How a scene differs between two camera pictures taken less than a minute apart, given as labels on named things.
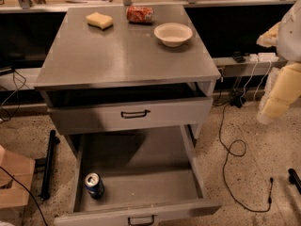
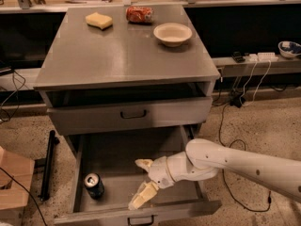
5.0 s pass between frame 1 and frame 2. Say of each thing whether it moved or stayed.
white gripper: moved
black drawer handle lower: stayed
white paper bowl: stayed
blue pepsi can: stayed
